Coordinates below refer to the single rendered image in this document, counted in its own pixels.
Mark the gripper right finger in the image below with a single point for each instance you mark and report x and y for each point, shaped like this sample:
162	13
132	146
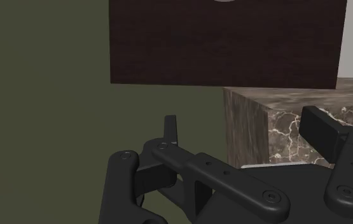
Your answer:
322	130

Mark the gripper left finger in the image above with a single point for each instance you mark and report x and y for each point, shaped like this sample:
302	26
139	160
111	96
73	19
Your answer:
213	173

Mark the dark brown robot stand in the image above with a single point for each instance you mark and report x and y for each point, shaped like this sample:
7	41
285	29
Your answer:
225	43

